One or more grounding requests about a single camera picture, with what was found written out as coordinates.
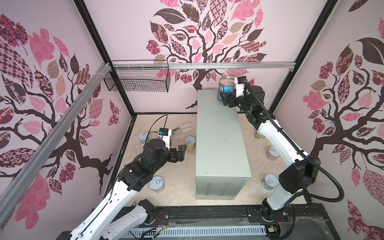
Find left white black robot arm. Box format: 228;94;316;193
58;139;187;240

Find pink short can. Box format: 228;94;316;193
150;176;165;193
266;146;280;161

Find pink short can left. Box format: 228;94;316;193
150;176;165;193

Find aluminium rail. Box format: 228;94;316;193
1;63;111;224
113;62;296;70

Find aluminium rail left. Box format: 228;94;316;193
1;63;111;224

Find blue chicken noodle soup can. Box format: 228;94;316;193
217;77;235;102

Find black wire basket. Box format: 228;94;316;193
104;60;171;93

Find small yellow can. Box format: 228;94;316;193
185;136;196;150

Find teal short can right front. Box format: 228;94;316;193
261;174;279;191

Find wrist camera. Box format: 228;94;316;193
158;128;172;149
236;76;247;98

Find metal tongs cream tips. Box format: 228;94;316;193
172;122;194;135

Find white slotted cable duct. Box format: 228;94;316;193
120;226;267;240

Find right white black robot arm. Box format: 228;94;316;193
219;85;345;212

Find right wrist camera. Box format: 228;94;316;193
236;76;247;98

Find grey metal cabinet counter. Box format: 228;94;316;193
196;90;252;201

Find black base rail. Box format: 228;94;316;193
80;203;341;240

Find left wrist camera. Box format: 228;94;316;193
158;128;172;149

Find aluminium rail back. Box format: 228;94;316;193
113;62;296;70

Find green short can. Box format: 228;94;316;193
255;131;265;141

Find pink short can right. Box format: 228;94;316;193
266;146;280;161

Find light teal short can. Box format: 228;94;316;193
138;132;149;145

